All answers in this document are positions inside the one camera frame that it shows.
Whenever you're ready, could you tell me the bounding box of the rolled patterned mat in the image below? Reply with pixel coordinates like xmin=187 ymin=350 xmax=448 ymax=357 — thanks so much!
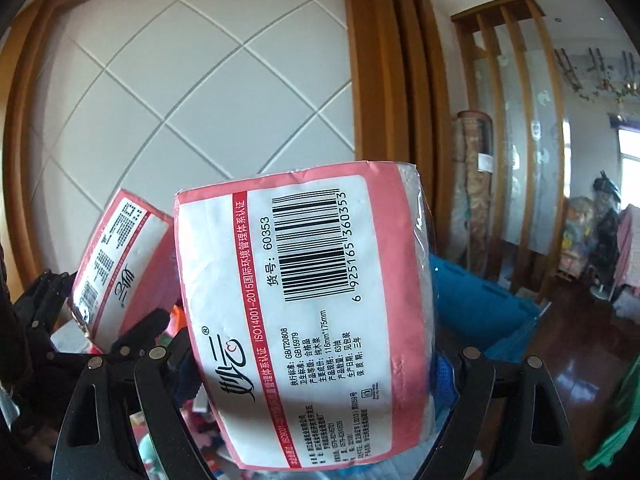
xmin=452 ymin=110 xmax=501 ymax=281

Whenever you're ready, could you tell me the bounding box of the pink white tissue pack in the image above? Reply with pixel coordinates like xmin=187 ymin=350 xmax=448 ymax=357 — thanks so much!
xmin=172 ymin=159 xmax=436 ymax=471
xmin=70 ymin=189 xmax=188 ymax=353

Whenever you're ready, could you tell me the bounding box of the wooden wall frame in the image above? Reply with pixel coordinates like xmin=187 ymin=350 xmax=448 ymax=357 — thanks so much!
xmin=0 ymin=0 xmax=453 ymax=301

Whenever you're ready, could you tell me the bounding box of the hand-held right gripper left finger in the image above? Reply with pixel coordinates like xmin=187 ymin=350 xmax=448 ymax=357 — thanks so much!
xmin=51 ymin=327 xmax=221 ymax=480

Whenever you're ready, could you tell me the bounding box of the blue plastic bin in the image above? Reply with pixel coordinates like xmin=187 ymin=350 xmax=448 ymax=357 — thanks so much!
xmin=427 ymin=252 xmax=546 ymax=411

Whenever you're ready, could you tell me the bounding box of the window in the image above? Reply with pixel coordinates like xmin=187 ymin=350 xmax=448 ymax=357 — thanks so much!
xmin=607 ymin=115 xmax=640 ymax=201

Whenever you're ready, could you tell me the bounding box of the pile of clothes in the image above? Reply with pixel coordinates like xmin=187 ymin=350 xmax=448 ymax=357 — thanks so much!
xmin=560 ymin=170 xmax=640 ymax=301

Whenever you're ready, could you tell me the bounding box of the branch wall decoration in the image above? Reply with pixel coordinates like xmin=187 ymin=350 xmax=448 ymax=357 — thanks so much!
xmin=555 ymin=47 xmax=640 ymax=106

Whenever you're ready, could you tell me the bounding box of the green cloth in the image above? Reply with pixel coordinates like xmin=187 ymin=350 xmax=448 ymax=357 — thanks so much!
xmin=590 ymin=355 xmax=640 ymax=480

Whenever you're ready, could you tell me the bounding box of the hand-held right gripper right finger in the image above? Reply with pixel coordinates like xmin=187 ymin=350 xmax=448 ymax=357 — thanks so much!
xmin=410 ymin=345 xmax=593 ymax=480

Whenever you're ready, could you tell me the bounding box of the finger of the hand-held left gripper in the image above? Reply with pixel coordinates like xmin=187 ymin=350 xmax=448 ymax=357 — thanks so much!
xmin=109 ymin=308 xmax=173 ymax=360
xmin=14 ymin=270 xmax=78 ymax=363

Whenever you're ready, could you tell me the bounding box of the wooden slatted partition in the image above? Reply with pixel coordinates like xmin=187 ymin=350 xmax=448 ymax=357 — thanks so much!
xmin=450 ymin=0 xmax=571 ymax=296

